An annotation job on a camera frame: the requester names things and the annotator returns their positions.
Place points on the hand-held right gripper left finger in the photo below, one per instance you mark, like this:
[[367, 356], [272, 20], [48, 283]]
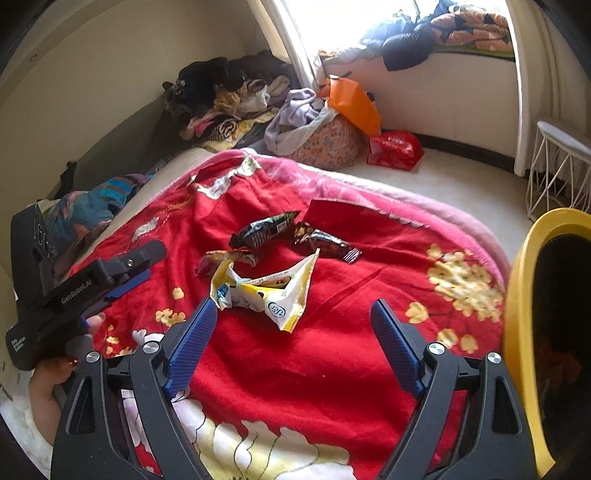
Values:
[[194, 341]]

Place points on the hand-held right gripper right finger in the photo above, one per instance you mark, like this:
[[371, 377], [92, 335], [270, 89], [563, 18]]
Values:
[[397, 346]]

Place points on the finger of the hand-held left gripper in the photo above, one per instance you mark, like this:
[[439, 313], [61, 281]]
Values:
[[138, 256], [131, 284]]

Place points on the yellow white snack wrapper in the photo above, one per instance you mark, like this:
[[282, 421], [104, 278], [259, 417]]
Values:
[[281, 295]]

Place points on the yellow trash bin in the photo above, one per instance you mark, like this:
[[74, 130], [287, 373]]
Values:
[[521, 277]]

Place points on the person's left hand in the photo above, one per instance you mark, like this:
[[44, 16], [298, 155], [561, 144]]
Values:
[[46, 387]]

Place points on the blue patterned cloth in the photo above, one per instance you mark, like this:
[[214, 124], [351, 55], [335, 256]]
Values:
[[92, 203]]

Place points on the red floral blanket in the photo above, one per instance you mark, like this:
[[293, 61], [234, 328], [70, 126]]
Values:
[[323, 369]]

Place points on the purple foil snack wrapper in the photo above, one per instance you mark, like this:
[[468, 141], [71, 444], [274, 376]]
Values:
[[221, 257]]

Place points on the cream bed sheet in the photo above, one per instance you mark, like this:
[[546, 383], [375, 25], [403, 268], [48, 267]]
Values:
[[184, 159]]

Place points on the black snack wrapper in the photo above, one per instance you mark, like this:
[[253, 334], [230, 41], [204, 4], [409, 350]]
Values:
[[263, 229], [330, 244]]

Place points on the pile of clothes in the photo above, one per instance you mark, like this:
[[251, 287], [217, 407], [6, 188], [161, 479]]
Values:
[[217, 87]]

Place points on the red plastic bag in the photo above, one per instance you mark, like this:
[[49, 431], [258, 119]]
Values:
[[397, 147]]

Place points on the lavender cloth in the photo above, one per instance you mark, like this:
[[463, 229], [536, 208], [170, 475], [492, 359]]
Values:
[[295, 110]]

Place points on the floral fabric bag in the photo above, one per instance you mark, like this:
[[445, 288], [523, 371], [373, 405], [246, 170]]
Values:
[[332, 141]]

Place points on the orange bag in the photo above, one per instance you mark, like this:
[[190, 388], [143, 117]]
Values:
[[355, 104]]

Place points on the cream curtain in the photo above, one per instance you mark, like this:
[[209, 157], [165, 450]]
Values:
[[295, 41], [531, 92]]

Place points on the dark puffer jacket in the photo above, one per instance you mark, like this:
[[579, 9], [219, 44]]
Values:
[[406, 46]]

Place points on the window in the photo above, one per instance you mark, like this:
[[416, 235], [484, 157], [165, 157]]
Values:
[[346, 18]]

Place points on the orange patterned quilt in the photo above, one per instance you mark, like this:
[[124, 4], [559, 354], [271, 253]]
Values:
[[475, 27]]

